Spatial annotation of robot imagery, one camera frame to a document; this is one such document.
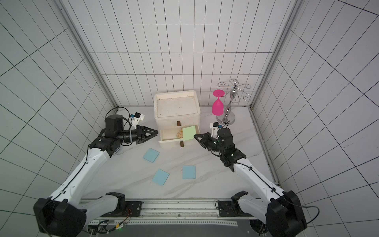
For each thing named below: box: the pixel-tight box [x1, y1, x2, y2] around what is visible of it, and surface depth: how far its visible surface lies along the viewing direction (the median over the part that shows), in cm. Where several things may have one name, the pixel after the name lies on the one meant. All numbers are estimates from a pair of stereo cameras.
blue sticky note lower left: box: [151, 168, 170, 187], surface depth 85 cm
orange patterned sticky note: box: [175, 127, 184, 139], surface depth 93 cm
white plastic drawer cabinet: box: [153, 90, 201, 143], surface depth 88 cm
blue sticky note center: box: [182, 165, 196, 179], surface depth 87 cm
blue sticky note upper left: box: [143, 147, 160, 163], surface depth 94 cm
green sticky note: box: [182, 125, 196, 141], surface depth 81 cm
